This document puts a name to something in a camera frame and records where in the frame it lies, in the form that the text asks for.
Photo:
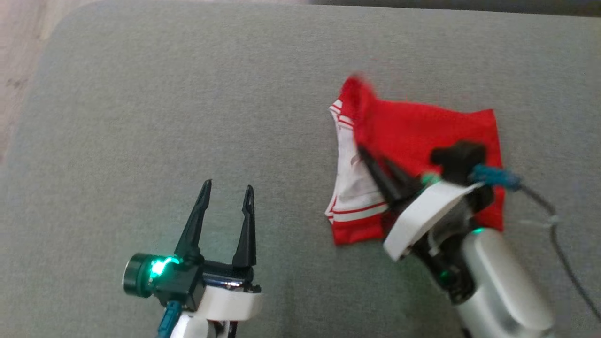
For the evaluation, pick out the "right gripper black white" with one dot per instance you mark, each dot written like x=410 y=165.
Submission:
x=436 y=211

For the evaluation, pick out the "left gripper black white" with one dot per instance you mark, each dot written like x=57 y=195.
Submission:
x=188 y=281

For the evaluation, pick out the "red white striped jersey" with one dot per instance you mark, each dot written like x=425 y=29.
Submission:
x=413 y=131

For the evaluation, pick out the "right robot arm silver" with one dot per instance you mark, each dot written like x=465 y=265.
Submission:
x=502 y=286

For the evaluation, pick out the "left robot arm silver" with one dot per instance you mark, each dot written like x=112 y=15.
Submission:
x=202 y=328

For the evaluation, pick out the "large grey sofa seat cushion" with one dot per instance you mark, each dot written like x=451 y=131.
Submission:
x=188 y=117

